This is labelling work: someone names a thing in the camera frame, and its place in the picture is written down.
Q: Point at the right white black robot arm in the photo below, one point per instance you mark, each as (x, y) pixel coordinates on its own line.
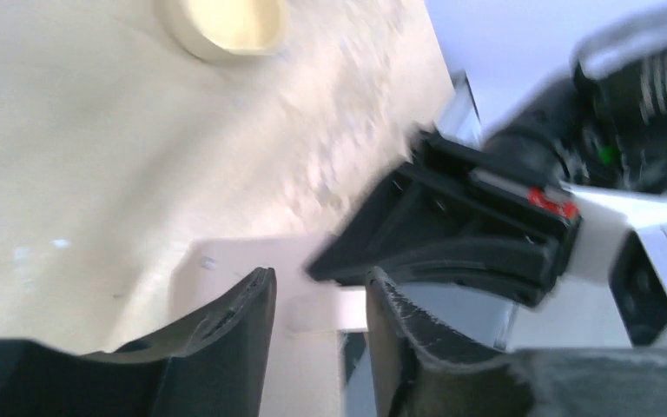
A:
(610, 112)

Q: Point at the beige card holder wallet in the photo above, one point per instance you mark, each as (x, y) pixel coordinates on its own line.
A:
(305, 371)

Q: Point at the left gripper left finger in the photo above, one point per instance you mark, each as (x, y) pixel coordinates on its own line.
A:
(211, 362)

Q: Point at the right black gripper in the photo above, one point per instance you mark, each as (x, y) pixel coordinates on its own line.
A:
(495, 219)

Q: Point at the beige oval tray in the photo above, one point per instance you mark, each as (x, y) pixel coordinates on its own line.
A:
(219, 31)

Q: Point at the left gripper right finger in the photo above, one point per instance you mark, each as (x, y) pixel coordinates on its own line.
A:
(423, 367)

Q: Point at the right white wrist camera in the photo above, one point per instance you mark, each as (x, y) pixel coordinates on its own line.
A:
(638, 275)

